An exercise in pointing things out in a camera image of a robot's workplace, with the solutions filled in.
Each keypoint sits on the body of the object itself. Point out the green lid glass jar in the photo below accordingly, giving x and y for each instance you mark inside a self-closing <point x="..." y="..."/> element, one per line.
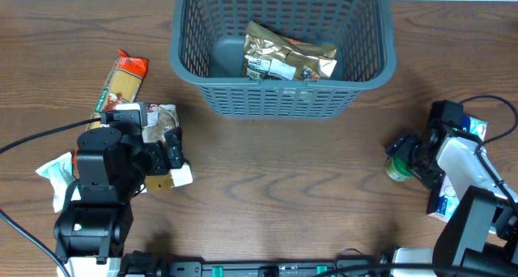
<point x="397" y="169"/>

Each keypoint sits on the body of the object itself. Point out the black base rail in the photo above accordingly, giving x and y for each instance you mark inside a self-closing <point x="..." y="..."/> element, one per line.
<point x="148" y="265"/>

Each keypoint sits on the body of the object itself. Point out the gold foil coffee bag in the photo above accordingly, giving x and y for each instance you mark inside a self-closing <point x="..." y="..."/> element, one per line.
<point x="268" y="55"/>

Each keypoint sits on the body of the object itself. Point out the white crumpled packet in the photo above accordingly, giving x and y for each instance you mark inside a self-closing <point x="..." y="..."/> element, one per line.
<point x="59" y="172"/>

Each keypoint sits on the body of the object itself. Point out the brown white snack bag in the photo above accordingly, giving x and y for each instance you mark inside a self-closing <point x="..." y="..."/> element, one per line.
<point x="161" y="118"/>

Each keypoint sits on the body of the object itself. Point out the spaghetti pasta packet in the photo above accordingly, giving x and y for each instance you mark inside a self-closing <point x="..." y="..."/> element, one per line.
<point x="122" y="84"/>

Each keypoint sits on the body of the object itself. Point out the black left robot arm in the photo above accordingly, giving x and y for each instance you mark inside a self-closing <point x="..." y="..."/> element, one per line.
<point x="113" y="163"/>

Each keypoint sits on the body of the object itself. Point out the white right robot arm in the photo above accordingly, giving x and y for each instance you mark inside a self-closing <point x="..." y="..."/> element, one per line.
<point x="481" y="235"/>

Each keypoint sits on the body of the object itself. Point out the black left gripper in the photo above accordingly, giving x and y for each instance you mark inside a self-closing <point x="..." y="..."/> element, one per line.
<point x="159" y="163"/>

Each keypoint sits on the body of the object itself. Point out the blue tissue pack box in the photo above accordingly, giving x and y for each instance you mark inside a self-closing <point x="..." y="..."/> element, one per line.
<point x="443" y="201"/>

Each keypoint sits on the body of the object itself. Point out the grey plastic basket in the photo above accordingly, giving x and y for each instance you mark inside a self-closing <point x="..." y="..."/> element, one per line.
<point x="207" y="51"/>

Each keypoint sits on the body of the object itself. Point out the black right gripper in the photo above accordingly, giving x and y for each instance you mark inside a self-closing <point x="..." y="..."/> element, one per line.
<point x="407" y="155"/>

